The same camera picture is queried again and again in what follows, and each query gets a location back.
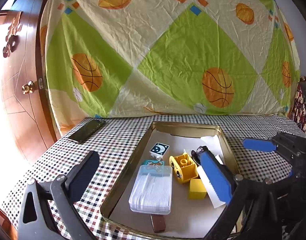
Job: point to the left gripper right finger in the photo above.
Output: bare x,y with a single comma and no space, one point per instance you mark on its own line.
239,193

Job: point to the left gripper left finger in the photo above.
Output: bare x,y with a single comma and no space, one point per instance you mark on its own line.
36,220

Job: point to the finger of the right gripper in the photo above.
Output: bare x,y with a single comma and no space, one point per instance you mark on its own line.
265,143

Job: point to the white gold carton box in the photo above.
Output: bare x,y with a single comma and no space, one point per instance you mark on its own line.
216,202

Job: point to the yellow cube block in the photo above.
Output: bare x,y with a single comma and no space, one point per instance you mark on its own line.
196,189

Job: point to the yellow face toy block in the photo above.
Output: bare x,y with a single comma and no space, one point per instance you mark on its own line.
184,167

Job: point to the copper rectangular tin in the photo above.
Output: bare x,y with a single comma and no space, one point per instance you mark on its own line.
158,223

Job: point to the clear plastic case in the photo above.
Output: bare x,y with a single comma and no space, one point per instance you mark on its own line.
152,190

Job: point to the blue bear toy block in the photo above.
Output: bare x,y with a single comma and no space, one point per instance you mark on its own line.
156,163

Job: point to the moon picture toy block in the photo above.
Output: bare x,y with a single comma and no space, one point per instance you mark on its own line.
158,151

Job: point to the black floral hair clip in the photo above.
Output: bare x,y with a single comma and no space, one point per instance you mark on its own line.
196,155

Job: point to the red plaid bear fabric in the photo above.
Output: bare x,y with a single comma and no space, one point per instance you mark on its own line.
298,112

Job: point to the gold metal tin tray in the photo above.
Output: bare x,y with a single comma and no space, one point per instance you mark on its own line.
180,129

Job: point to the white paper tray liner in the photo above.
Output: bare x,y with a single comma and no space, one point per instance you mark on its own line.
189,218

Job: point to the black smartphone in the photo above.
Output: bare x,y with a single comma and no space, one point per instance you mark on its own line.
83,133

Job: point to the checkered tablecloth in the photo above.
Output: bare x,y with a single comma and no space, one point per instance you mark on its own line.
119,138

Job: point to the brass door knob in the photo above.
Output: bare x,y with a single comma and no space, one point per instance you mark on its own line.
28,88

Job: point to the green basketball bedsheet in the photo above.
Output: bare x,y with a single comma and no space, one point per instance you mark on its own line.
129,58

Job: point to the wooden door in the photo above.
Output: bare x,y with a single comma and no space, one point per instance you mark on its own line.
20,50

